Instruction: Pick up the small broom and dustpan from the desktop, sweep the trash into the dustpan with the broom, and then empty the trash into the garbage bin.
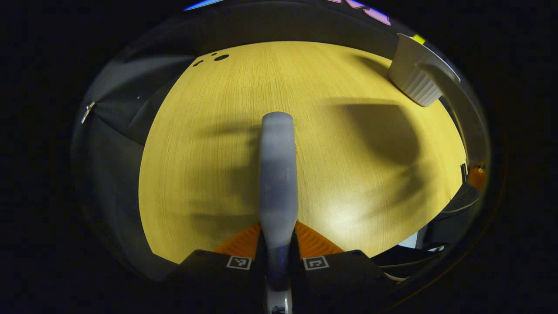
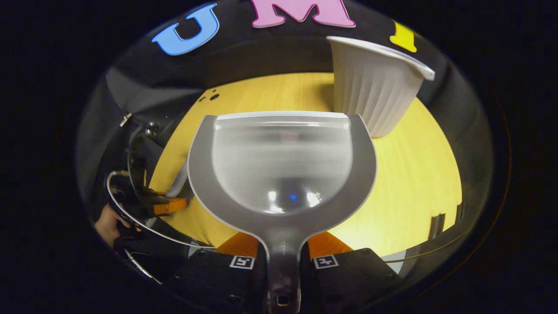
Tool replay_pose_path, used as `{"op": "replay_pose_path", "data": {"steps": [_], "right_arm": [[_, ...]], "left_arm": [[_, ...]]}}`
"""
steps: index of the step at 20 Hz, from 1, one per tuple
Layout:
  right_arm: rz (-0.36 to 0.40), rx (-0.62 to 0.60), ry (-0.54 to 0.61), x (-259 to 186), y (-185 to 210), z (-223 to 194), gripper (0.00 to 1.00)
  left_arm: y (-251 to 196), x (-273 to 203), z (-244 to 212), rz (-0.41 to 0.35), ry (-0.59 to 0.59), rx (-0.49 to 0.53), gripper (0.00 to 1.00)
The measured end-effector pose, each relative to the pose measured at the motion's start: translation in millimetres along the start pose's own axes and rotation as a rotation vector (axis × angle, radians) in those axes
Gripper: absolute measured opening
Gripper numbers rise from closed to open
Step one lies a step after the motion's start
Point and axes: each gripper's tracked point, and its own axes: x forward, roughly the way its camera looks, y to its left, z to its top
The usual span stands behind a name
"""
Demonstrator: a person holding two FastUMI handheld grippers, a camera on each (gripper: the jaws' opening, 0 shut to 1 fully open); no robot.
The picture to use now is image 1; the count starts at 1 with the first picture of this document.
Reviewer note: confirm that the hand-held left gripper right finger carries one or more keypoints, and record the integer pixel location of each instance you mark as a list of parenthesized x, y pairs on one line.
[(344, 283)]

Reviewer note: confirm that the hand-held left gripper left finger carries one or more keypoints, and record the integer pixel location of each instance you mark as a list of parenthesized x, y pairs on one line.
[(209, 283)]

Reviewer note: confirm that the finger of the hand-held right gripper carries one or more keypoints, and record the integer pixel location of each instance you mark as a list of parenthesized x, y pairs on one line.
[(476, 178)]

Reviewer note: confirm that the white ribbed garbage bin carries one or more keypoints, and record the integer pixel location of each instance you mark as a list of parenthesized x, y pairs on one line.
[(414, 83)]

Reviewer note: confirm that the small grey broom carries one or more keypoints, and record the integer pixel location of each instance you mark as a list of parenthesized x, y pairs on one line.
[(278, 174)]

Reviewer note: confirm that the wooden desktop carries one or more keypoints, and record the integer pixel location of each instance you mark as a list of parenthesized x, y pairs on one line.
[(218, 152)]

